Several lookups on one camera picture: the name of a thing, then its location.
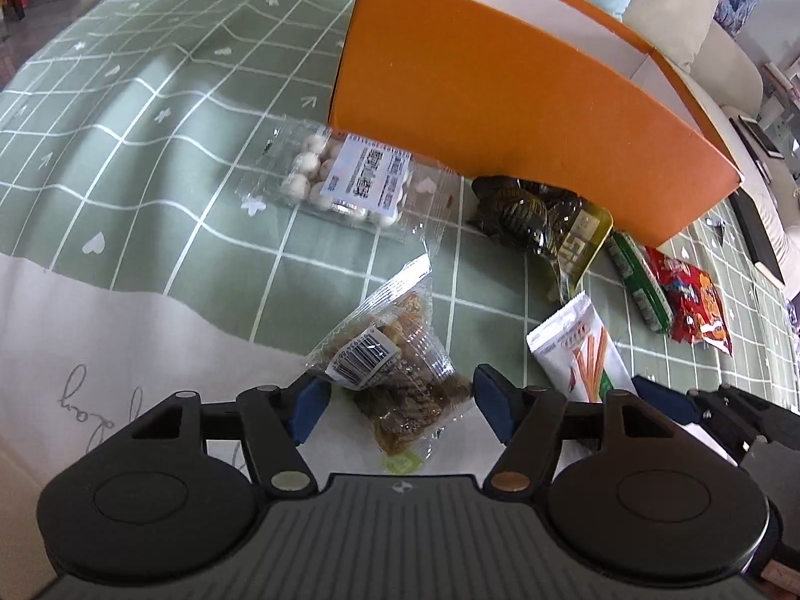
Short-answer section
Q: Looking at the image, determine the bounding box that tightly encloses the black notebook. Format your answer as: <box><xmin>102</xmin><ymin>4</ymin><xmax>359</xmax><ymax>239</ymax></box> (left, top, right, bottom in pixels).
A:
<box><xmin>728</xmin><ymin>190</ymin><xmax>787</xmax><ymax>285</ymax></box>

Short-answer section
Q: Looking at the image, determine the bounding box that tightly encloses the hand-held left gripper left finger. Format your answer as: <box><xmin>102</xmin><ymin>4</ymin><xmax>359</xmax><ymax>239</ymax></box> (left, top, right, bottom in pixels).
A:
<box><xmin>128</xmin><ymin>371</ymin><xmax>334</xmax><ymax>498</ymax></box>

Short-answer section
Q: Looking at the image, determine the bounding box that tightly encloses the green sausage packet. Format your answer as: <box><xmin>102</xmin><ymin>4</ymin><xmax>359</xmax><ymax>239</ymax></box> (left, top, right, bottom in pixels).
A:
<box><xmin>606</xmin><ymin>231</ymin><xmax>675</xmax><ymax>334</ymax></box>

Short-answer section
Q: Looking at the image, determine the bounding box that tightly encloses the orange cardboard box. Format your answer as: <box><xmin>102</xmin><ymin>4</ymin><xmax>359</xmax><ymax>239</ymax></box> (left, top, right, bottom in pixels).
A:
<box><xmin>326</xmin><ymin>0</ymin><xmax>745</xmax><ymax>250</ymax></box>

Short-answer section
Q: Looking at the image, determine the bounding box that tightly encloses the dark brown gold snack packet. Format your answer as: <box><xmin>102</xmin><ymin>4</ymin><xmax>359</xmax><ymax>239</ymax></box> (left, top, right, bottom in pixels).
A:
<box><xmin>465</xmin><ymin>173</ymin><xmax>615</xmax><ymax>301</ymax></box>

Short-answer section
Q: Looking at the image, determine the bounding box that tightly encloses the white spicy strips packet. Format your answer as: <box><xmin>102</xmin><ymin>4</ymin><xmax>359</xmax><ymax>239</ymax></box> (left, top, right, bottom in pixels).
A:
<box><xmin>526</xmin><ymin>291</ymin><xmax>640</xmax><ymax>404</ymax></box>

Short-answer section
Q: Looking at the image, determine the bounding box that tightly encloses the red cartoon snack packet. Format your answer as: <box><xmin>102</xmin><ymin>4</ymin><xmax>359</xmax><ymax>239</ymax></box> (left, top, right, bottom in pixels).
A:
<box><xmin>643</xmin><ymin>246</ymin><xmax>734</xmax><ymax>357</ymax></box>

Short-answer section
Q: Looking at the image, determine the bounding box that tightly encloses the pink white desk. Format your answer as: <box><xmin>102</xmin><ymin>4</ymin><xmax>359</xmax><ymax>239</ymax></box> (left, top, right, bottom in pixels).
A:
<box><xmin>762</xmin><ymin>56</ymin><xmax>800</xmax><ymax>157</ymax></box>

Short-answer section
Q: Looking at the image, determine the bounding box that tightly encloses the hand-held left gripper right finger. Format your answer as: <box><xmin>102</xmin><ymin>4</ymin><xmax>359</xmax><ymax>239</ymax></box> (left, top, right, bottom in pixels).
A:
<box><xmin>473</xmin><ymin>363</ymin><xmax>710</xmax><ymax>492</ymax></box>

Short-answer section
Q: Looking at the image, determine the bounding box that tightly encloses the smartphone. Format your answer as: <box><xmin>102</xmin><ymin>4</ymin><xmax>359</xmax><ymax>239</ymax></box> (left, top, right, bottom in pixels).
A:
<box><xmin>753</xmin><ymin>128</ymin><xmax>784</xmax><ymax>159</ymax></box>

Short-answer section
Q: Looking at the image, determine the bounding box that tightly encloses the beige pillow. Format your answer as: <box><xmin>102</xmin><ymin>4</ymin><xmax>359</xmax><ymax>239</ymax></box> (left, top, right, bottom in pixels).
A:
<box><xmin>625</xmin><ymin>0</ymin><xmax>720</xmax><ymax>73</ymax></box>

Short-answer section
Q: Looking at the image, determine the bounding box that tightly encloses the clear pack of white eggs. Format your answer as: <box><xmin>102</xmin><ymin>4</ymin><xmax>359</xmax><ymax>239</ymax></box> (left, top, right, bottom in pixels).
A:
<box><xmin>236</xmin><ymin>118</ymin><xmax>460</xmax><ymax>257</ymax></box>

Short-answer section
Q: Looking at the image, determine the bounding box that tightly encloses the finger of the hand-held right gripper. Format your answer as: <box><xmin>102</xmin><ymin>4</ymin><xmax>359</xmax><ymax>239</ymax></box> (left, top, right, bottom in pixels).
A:
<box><xmin>631</xmin><ymin>375</ymin><xmax>770</xmax><ymax>451</ymax></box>

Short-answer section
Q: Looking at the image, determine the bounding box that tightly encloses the clear brown snack packet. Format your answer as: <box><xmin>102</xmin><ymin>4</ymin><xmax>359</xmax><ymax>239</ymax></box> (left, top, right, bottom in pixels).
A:
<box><xmin>304</xmin><ymin>254</ymin><xmax>474</xmax><ymax>476</ymax></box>

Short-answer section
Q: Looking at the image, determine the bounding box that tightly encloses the beige sofa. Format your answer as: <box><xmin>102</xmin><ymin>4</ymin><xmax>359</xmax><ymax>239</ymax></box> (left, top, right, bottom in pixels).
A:
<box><xmin>81</xmin><ymin>0</ymin><xmax>800</xmax><ymax>245</ymax></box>

